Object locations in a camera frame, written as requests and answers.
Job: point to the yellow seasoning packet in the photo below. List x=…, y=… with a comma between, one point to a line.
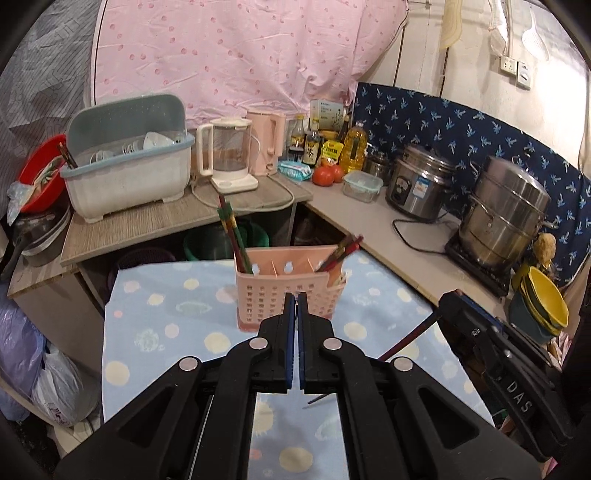
x=332, y=150

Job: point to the blue leaf print cloth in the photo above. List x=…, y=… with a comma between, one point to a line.
x=461, y=124

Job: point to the white hanging bag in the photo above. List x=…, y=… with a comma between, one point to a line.
x=496, y=32

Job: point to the grey lidded dish drainer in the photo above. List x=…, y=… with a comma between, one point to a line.
x=129, y=184

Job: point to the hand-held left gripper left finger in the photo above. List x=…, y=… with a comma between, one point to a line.
x=290, y=350

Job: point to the pink plastic utensil basket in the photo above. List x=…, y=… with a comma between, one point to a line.
x=263, y=290

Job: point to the red plastic basin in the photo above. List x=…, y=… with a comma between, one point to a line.
x=39, y=170

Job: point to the black frying pan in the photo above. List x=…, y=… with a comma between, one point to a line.
x=41, y=230

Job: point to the dark purple plastic basket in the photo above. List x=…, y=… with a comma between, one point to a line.
x=138, y=258

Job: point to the steel rice cooker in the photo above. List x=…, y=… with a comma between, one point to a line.
x=420, y=184

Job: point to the stack of yellow bowls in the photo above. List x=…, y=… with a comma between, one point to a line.
x=549, y=300

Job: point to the blue dotted tablecloth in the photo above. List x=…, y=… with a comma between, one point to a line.
x=175, y=332

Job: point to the white wall switch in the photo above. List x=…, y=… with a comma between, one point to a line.
x=524, y=74

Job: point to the yellow cooking oil bottle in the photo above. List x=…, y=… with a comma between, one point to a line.
x=353, y=147

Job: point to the white plastic bag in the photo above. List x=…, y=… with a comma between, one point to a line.
x=60, y=392

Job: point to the grey striped cloth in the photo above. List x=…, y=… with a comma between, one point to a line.
x=41, y=92

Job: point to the black induction cooker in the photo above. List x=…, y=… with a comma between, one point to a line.
x=480, y=274

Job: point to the clear plastic bag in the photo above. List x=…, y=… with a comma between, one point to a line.
x=16, y=198

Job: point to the beige hanging scoop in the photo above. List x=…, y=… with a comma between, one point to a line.
x=450, y=27

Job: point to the green plastic bucket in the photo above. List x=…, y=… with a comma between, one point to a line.
x=258, y=235

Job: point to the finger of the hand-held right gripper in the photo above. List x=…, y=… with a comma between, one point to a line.
x=466, y=332
x=508, y=330

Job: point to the white slotted ladle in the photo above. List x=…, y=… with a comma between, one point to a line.
x=535, y=41

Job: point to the dark glass bottle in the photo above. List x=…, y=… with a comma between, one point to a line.
x=344, y=131

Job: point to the dark sauce bottle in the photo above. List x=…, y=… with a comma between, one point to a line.
x=296, y=138

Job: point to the purple plastic bag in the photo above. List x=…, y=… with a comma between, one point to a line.
x=18, y=350

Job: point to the steel steamer pot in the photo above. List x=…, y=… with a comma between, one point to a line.
x=503, y=217

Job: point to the brown chopstick in drainer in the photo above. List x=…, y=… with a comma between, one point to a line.
x=68, y=156

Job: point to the white wall socket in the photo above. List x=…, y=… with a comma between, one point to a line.
x=508, y=64

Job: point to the white glass electric kettle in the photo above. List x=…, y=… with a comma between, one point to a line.
x=228, y=152

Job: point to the small steel pot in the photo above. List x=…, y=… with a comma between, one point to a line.
x=376, y=166

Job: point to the green white carton box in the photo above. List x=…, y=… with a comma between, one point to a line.
x=325, y=113

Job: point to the dark sauce bottles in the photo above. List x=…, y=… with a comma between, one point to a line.
x=311, y=150

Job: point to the red tomato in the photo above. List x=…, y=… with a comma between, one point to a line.
x=338, y=173
x=322, y=176

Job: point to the glass container green lid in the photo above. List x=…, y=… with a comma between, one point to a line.
x=362, y=184

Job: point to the pink dotted curtain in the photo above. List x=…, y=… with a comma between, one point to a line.
x=231, y=55

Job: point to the blue wet wipes pack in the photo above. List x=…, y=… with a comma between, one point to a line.
x=295, y=170

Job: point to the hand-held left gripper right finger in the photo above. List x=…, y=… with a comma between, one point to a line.
x=302, y=350

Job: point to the pink electric kettle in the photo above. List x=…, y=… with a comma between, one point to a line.
x=268, y=138

